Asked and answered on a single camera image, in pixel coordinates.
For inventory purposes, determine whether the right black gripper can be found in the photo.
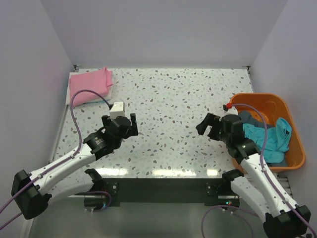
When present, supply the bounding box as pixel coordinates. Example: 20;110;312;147
195;113;231;144

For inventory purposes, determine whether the teal t shirt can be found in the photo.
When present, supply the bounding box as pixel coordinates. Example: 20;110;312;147
242;117;293;163

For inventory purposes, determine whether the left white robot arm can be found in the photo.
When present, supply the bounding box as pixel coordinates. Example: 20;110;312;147
11;114;138;220

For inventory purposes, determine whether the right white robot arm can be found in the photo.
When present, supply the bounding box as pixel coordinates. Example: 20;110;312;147
196;113;311;238

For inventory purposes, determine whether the grey t shirt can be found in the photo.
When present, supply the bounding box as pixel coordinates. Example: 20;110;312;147
237;110;288;167

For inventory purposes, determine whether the folded pink t shirt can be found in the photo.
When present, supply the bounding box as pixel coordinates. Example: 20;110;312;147
68;66;113;108

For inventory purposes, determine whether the orange plastic basket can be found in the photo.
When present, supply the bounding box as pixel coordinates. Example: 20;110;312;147
230;93;306;173

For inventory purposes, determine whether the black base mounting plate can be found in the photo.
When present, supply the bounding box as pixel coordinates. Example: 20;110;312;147
73;177;251;208

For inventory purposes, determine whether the folded white t shirt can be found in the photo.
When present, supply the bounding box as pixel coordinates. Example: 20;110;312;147
65;71;113;106

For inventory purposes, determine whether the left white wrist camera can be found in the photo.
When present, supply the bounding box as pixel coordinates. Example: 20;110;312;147
109;101;125;119

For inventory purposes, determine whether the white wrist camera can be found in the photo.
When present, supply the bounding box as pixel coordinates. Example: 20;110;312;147
222;103;238;117
109;101;125;119

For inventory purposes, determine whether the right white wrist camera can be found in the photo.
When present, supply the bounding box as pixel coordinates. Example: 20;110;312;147
222;103;238;117

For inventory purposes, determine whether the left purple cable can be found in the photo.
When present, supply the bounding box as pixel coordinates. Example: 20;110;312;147
0;89;112;224

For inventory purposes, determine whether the purple cable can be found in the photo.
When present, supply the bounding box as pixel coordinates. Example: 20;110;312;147
202;103;317;238
0;89;112;224

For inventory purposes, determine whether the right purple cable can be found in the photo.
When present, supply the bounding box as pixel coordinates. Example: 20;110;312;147
202;103;317;238

